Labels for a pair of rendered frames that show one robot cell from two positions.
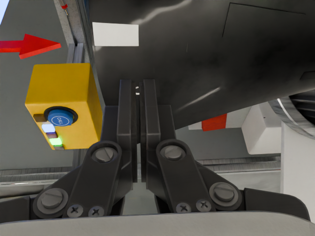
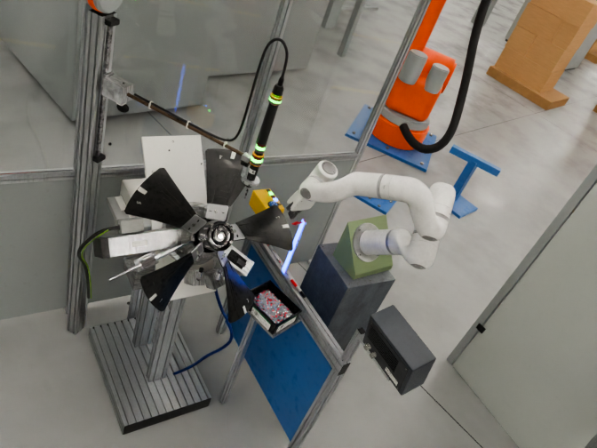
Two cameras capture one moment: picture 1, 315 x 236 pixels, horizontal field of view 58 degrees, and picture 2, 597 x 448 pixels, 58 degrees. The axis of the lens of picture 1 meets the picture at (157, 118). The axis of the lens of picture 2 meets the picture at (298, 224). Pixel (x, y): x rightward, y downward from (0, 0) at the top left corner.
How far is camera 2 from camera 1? 215 cm
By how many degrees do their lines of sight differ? 39
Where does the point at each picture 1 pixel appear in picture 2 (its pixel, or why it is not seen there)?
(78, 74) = not seen: hidden behind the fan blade
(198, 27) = (274, 228)
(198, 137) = not seen: hidden behind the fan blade
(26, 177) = (266, 162)
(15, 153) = (269, 173)
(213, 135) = not seen: hidden behind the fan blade
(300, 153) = (201, 196)
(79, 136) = (263, 196)
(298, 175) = (200, 188)
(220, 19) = (272, 229)
